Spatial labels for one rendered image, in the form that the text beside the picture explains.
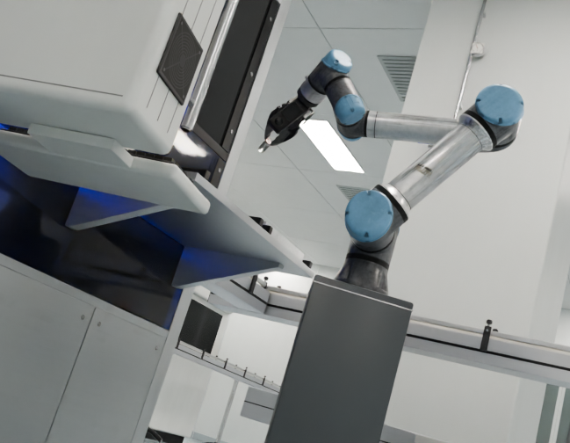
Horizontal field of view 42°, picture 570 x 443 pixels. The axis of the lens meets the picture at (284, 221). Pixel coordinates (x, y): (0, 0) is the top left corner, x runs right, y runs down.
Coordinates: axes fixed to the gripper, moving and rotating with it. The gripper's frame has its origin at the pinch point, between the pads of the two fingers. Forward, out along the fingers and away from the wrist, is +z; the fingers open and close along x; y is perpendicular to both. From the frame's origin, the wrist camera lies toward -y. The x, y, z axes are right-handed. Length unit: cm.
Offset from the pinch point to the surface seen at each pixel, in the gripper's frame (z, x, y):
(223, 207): -11.8, -11.3, -45.1
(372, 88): 140, 29, 309
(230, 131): 21.3, 14.7, 14.9
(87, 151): -32, 8, -82
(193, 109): -44, 2, -66
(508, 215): 36, -80, 140
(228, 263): 27.4, -18.8, -19.2
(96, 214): 9, 9, -58
